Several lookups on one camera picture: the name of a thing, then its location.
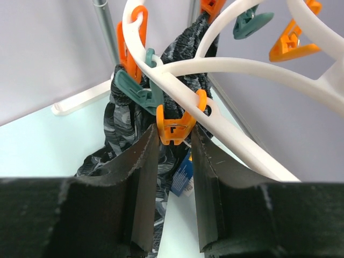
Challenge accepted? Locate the teal clothes peg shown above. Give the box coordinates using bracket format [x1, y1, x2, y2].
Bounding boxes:
[110, 64, 163, 116]

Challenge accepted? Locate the white round clip hanger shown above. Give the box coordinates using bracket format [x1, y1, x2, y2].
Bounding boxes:
[122, 1, 343, 182]

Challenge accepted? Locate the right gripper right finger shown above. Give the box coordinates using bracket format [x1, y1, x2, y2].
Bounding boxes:
[191, 126, 343, 257]

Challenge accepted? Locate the teal hanging peg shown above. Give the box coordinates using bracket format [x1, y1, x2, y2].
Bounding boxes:
[233, 5, 274, 40]

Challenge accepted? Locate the orange hanging right peg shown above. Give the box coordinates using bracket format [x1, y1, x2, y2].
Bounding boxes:
[269, 19, 321, 62]

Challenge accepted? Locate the orange upper left peg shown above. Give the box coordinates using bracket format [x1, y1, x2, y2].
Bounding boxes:
[117, 5, 148, 83]

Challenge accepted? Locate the grey drying rack frame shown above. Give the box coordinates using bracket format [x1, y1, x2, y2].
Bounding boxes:
[51, 0, 269, 151]

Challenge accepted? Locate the orange clothes peg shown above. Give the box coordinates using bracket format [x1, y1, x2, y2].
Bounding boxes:
[156, 101, 196, 146]

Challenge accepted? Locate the dark patterned cloth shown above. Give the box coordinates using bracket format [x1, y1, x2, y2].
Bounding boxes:
[76, 12, 210, 257]

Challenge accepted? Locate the blue garment label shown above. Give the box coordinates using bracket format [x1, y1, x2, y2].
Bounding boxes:
[170, 150, 194, 197]

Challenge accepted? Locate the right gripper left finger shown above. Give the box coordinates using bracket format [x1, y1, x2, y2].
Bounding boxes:
[1, 125, 159, 257]

